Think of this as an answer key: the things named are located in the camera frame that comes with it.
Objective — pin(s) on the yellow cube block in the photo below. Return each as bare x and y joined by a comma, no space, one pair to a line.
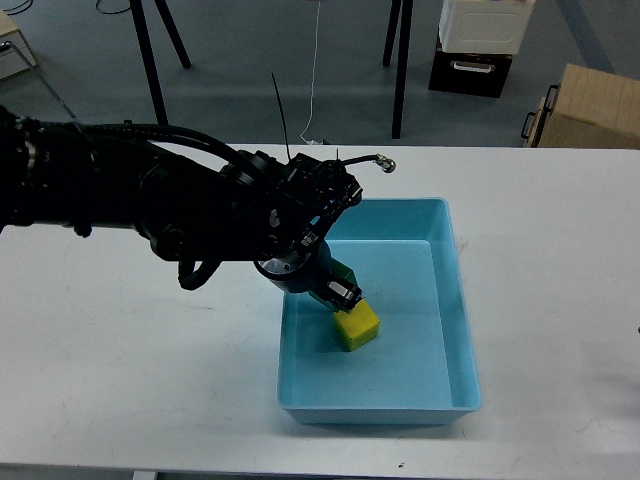
357,327

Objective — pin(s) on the green cube block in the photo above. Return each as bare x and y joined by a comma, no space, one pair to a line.
342,272

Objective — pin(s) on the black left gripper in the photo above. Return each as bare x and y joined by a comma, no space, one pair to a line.
295,220

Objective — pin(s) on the wooden box with handles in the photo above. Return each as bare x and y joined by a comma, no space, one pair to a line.
587,109

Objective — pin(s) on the black storage box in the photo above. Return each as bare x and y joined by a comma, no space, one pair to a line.
469,73

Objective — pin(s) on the black table leg left rear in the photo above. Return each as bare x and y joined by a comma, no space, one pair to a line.
173,32

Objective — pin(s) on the black table leg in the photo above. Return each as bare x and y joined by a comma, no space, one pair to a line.
148,60
173,32
392,24
403,33

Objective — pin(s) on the wooden cabinet top left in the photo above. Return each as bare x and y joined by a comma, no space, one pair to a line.
10,64

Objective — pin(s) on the grey metal chair leg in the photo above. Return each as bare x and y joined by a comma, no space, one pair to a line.
47,85

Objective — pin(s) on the blue plastic bin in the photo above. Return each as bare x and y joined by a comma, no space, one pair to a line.
420,369

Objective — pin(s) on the white storage crate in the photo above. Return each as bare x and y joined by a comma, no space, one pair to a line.
484,27

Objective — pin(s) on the black table leg right rear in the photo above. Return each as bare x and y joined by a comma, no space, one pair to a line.
392,24

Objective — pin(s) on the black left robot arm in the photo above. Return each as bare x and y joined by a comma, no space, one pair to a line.
197,201

